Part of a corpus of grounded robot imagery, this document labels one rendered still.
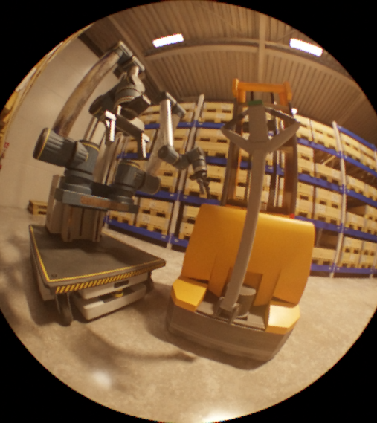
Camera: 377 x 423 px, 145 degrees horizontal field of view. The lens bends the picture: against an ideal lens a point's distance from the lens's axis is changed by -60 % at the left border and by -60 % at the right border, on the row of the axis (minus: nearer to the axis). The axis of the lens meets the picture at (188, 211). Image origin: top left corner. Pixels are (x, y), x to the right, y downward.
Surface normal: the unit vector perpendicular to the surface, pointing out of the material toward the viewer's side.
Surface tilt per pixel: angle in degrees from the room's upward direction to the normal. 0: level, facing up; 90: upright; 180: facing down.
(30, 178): 90
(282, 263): 74
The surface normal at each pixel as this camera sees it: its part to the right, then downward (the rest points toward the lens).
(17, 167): 0.94, 0.18
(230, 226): -0.33, -0.37
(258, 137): -0.66, 0.13
